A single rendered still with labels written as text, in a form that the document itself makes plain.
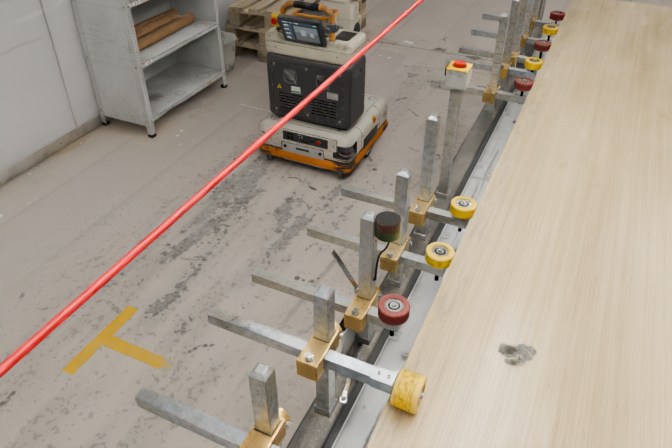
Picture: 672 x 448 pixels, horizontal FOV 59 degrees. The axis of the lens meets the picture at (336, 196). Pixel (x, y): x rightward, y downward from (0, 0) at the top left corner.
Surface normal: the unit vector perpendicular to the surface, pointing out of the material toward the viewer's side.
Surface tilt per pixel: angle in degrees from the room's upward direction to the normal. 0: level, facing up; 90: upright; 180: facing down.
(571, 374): 0
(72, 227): 0
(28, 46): 90
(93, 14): 90
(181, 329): 0
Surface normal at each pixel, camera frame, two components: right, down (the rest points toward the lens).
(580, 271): 0.00, -0.82
